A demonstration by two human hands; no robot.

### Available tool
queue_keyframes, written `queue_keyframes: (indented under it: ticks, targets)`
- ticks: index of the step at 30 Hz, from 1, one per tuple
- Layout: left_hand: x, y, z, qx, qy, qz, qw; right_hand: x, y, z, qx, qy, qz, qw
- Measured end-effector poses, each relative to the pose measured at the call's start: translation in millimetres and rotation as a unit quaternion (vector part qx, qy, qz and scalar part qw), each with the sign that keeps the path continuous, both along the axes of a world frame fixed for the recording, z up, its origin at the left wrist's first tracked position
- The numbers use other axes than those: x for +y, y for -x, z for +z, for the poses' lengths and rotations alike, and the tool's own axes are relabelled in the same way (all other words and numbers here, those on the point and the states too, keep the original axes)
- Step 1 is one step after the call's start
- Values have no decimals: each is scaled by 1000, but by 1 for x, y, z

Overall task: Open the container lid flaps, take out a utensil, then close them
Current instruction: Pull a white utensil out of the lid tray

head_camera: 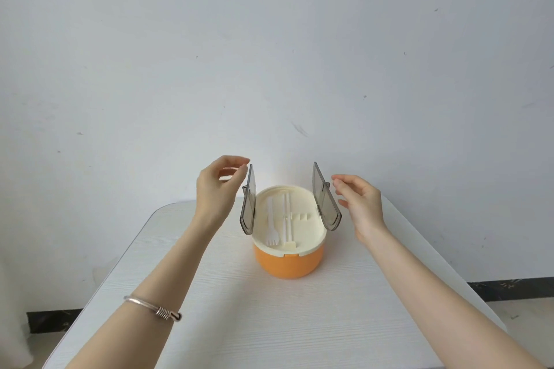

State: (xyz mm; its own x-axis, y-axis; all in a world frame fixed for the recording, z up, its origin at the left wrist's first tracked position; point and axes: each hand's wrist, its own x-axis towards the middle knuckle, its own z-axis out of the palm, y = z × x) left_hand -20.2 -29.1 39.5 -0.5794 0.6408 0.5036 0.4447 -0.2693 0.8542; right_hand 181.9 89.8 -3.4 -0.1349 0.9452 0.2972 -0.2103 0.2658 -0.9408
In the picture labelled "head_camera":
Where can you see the person's left hand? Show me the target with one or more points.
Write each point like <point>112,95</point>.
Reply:
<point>212,195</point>

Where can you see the person's right hand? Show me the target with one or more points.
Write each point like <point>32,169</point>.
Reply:
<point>363,204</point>

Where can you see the person's right thumb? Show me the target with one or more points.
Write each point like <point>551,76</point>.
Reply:
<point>342,188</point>

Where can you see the person's left thumb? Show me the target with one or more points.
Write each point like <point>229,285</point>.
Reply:
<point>228,174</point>

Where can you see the person's left forearm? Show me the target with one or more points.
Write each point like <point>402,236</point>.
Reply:
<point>164,286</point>

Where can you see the person's right forearm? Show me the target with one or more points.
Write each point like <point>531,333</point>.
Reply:
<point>433,299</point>

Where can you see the grey transparent lid flap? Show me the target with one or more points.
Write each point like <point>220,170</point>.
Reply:
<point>247,208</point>
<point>325,204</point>

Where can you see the cream lunch box lid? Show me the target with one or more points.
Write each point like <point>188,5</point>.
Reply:
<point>305,226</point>

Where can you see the white plastic chopstick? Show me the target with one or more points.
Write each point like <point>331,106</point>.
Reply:
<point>288,217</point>

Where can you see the white plastic fork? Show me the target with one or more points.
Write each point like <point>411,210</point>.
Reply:
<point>272,226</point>

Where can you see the orange lunch box body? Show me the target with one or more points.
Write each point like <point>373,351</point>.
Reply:
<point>288,265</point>

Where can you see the black baseboard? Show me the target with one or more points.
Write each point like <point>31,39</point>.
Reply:
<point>54,321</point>
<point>515,288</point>

